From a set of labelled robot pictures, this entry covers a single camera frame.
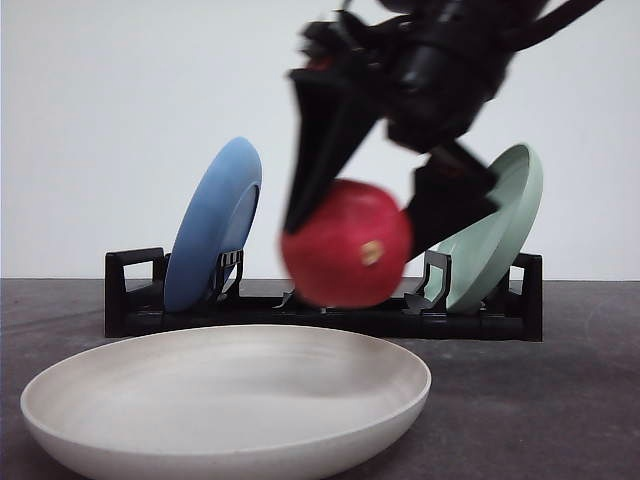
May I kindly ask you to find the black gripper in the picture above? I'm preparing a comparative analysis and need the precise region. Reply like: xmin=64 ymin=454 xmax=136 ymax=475
xmin=286 ymin=0 xmax=526 ymax=263

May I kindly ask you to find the white plate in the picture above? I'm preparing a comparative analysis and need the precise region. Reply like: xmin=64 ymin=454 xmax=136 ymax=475
xmin=20 ymin=327 xmax=432 ymax=480

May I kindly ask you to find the green plate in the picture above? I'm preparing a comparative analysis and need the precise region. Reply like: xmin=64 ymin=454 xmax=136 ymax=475
xmin=430 ymin=144 xmax=544 ymax=313

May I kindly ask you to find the blue plate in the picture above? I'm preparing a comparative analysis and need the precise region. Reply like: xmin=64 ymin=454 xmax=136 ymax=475
xmin=164 ymin=137 xmax=263 ymax=314

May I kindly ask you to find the black plate rack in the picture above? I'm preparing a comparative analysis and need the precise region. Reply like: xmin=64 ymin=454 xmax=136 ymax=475
xmin=105 ymin=248 xmax=543 ymax=342

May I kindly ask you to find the black cable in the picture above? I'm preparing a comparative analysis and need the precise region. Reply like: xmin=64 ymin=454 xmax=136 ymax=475
xmin=510 ymin=0 xmax=603 ymax=52

